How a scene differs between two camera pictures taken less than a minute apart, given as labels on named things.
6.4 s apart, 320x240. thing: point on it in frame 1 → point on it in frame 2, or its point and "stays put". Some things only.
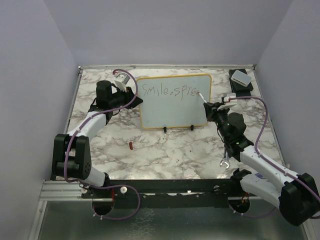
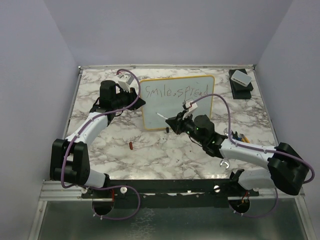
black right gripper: (212, 110) → (177, 122)
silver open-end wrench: (226, 160) stays put
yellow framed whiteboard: (173, 101) stays put
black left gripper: (130, 96) stays put
